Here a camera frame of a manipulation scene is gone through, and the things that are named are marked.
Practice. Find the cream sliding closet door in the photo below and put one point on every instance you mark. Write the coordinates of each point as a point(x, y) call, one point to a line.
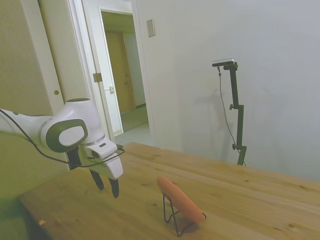
point(37, 55)

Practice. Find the salmon pink plate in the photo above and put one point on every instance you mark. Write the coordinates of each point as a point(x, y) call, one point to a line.
point(181, 198)

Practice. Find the black camera stand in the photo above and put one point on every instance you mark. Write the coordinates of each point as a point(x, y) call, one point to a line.
point(237, 110)

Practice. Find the black exterior camera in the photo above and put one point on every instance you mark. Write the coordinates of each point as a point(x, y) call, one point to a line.
point(223, 62)

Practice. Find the brown wooden hallway door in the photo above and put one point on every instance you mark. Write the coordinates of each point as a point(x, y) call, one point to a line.
point(120, 72)

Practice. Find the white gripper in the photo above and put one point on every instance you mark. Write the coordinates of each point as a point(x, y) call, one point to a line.
point(111, 163)

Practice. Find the brass door latch plate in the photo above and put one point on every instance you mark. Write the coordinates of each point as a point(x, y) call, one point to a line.
point(97, 77)

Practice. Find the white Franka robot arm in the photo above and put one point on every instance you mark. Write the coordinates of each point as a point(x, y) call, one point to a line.
point(30, 125)

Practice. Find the white wall switch plate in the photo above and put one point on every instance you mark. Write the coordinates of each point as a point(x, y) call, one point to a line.
point(150, 28)

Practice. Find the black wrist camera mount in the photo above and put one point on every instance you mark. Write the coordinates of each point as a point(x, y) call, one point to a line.
point(73, 157)

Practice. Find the white open door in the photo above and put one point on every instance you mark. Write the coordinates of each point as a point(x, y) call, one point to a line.
point(100, 75)

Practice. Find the small orange scrap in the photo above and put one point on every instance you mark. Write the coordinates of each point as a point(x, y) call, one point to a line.
point(42, 221)

